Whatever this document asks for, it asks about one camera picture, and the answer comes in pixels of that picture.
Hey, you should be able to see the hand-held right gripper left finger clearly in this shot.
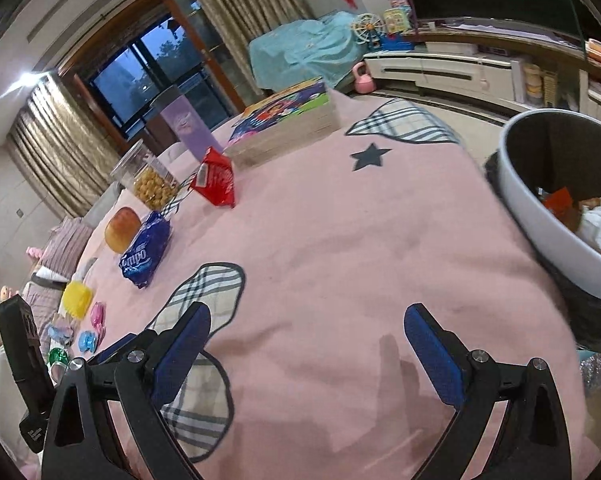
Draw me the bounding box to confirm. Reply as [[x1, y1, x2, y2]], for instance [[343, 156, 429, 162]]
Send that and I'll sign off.
[[40, 301, 214, 480]]

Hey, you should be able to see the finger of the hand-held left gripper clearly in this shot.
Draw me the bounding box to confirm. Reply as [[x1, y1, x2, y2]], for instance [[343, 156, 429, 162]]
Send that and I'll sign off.
[[88, 332, 154, 367]]

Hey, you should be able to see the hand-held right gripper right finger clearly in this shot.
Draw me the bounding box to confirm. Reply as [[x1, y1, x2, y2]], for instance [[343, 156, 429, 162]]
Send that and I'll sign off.
[[403, 302, 588, 480]]

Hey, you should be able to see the white tissue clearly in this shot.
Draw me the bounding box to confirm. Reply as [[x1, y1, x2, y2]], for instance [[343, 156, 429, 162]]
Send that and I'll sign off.
[[575, 207, 601, 261]]

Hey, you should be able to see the striped cloth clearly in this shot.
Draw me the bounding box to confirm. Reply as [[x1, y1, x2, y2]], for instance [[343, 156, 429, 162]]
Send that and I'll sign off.
[[23, 217, 94, 331]]

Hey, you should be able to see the blue tissue pack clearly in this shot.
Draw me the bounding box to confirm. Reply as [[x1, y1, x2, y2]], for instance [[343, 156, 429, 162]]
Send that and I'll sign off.
[[118, 210, 172, 290]]

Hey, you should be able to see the apple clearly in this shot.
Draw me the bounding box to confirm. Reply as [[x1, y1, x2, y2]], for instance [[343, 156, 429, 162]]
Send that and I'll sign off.
[[104, 207, 142, 254]]

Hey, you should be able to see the pink blanket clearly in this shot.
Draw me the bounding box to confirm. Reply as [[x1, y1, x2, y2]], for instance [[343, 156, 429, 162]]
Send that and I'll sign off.
[[30, 87, 596, 480]]

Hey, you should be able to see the black bin liner bag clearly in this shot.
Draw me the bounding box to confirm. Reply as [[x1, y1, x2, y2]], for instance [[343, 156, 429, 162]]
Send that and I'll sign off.
[[483, 152, 601, 351]]

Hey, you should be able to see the silver foil mat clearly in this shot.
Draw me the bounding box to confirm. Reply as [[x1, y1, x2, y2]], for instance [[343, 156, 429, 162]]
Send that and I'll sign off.
[[577, 347, 601, 398]]

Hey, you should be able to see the clear jar of snack balls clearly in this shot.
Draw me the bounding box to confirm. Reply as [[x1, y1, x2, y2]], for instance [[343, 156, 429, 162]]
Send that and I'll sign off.
[[110, 140, 178, 211]]

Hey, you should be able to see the red snack packet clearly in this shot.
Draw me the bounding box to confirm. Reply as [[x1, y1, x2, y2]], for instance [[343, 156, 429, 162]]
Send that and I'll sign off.
[[189, 146, 236, 209]]

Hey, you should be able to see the red wrapper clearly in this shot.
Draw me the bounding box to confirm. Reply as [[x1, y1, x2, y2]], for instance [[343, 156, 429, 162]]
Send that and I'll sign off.
[[543, 187, 581, 233]]

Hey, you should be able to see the beige patterned curtain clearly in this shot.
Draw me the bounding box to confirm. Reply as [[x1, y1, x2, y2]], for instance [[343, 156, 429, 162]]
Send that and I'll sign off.
[[180, 0, 313, 56], [8, 77, 126, 218]]

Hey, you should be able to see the purple carton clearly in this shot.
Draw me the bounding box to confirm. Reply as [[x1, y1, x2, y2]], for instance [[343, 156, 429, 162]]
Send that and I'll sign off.
[[150, 87, 216, 161]]

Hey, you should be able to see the colourful picture book box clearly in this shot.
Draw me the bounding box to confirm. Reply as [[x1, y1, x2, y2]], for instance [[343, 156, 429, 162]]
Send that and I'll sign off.
[[224, 76, 341, 168]]

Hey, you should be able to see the glass sliding door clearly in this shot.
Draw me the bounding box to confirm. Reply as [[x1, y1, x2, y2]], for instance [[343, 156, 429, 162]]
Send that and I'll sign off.
[[58, 0, 251, 141]]

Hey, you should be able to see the pink kettlebell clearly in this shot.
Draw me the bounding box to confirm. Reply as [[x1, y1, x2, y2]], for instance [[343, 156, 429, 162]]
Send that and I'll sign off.
[[351, 62, 376, 94]]

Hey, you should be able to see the white television cabinet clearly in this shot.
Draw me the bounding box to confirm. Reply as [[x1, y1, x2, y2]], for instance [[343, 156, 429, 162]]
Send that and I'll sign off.
[[363, 25, 601, 121]]

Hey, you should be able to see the teal covered chair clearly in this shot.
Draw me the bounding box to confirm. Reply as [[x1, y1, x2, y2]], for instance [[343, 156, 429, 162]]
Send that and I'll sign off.
[[249, 11, 376, 96]]

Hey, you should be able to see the toy ferris wheel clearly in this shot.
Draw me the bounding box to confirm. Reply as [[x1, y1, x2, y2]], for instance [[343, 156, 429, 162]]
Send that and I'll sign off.
[[351, 12, 383, 51]]

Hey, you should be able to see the colourful toy box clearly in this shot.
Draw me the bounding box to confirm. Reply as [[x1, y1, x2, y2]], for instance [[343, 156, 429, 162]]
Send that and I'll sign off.
[[383, 0, 413, 36]]

